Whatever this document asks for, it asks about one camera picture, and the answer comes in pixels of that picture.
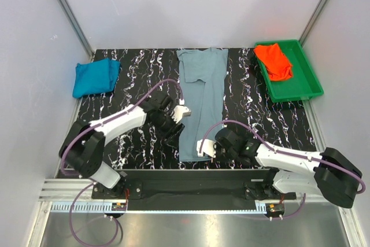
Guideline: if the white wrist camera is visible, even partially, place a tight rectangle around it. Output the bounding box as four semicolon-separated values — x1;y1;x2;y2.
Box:
196;139;216;158
171;105;191;124

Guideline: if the left aluminium frame post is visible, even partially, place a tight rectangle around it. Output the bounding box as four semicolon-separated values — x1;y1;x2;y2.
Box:
57;0;95;57

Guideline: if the orange t shirt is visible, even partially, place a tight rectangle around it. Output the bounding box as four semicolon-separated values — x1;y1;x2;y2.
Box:
254;43;293;82

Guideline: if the aluminium frame post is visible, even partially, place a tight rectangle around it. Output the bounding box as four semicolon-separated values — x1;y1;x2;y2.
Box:
299;0;330;46
57;0;95;57

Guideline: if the right aluminium frame post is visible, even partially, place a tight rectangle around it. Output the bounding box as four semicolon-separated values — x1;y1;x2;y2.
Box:
299;0;330;46

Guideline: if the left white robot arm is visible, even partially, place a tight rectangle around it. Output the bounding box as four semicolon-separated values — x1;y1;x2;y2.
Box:
59;92;191;198

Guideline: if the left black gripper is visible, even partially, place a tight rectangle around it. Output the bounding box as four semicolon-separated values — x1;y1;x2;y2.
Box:
150;113;185;148

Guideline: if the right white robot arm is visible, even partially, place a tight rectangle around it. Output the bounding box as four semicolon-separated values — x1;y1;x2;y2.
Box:
209;128;362;208

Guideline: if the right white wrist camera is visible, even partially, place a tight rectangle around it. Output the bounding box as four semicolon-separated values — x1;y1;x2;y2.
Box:
196;139;216;158

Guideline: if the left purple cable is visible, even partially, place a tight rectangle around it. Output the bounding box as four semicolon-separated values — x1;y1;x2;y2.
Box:
60;79;186;245

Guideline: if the teal folded t shirt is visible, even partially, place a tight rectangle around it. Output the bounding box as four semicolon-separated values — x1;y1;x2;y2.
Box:
72;58;120;99

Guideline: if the aluminium front rail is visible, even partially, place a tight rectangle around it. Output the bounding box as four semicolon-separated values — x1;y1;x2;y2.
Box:
37;179;354;216

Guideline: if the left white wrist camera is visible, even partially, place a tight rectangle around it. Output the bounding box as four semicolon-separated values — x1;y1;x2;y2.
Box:
171;105;191;124

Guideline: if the grey-blue t shirt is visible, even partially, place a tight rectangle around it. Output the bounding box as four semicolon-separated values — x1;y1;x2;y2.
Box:
176;48;228;163

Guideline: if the green plastic tray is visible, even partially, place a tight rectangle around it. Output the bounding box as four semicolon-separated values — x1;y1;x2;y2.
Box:
255;39;324;103

